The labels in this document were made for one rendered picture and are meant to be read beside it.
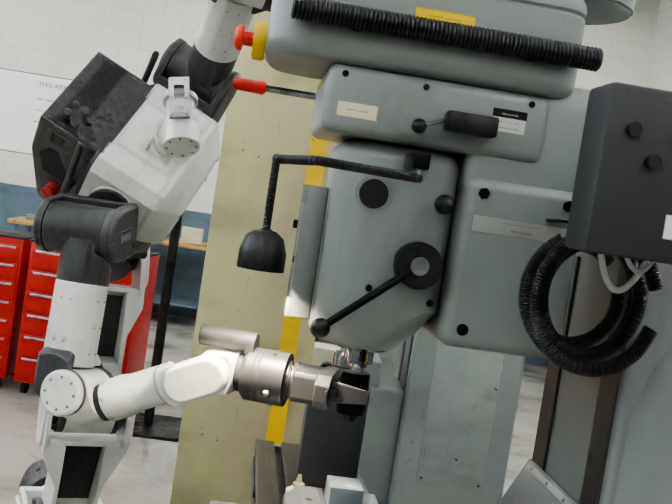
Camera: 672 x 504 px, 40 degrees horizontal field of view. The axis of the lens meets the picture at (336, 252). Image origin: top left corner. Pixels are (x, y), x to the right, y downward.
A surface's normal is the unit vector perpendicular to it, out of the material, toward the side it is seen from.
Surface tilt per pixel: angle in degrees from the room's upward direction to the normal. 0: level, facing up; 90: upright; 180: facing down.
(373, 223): 90
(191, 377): 98
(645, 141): 90
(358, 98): 90
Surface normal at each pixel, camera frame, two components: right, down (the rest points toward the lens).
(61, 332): -0.26, -0.09
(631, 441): -0.68, -0.08
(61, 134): -0.37, 0.71
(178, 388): -0.18, 0.16
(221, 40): 0.03, 0.79
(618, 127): 0.09, 0.07
